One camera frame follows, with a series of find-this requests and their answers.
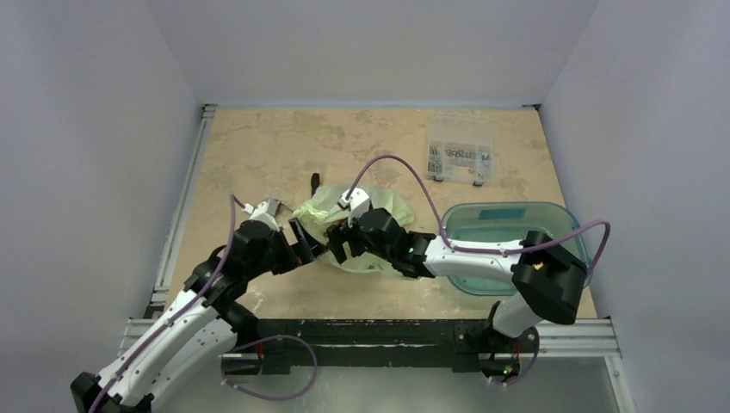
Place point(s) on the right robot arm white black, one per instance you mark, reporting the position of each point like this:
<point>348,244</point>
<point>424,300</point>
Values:
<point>548,279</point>

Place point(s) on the black yellow screwdriver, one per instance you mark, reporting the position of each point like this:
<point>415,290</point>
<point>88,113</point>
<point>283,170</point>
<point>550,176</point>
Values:
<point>315,182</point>

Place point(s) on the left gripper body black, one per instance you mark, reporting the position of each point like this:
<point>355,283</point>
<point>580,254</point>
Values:
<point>280,255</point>

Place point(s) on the clear screw organizer box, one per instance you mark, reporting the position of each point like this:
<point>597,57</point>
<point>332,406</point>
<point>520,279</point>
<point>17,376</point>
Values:
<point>460,149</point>

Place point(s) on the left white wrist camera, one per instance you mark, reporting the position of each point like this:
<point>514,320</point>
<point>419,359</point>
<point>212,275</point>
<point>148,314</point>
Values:
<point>259,213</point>

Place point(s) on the teal plastic container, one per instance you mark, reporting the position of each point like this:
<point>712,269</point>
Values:
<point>494,222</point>

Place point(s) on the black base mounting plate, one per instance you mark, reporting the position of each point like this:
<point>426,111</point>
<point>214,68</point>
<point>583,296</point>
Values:
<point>459,345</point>

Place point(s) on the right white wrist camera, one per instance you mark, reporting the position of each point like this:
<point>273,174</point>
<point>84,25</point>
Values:
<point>355,201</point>

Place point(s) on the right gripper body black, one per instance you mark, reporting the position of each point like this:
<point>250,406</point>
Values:
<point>354,240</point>

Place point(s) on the grey metal tool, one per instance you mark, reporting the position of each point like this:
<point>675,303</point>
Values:
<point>275,206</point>

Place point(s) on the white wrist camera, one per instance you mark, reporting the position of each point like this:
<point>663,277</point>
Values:
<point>259,213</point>
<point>355,201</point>

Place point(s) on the light green plastic bag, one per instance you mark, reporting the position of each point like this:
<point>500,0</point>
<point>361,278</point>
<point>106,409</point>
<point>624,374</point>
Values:
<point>321,211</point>

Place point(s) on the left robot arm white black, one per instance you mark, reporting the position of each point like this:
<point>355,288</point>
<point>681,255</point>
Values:
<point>203,321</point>

